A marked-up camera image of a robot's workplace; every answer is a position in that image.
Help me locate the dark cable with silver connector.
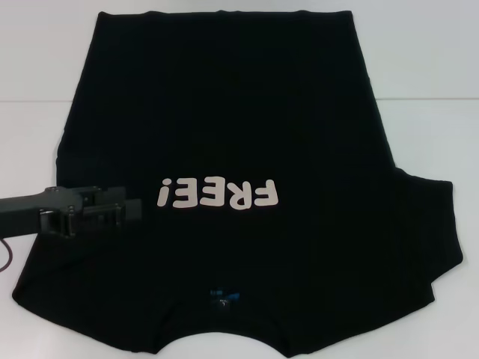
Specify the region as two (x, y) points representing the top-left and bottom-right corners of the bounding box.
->
(0, 241), (15, 274)

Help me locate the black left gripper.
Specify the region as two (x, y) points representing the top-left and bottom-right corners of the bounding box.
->
(0, 185), (143, 239)

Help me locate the black shirt with FREE print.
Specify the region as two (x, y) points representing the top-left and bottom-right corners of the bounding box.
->
(10, 10), (465, 352)

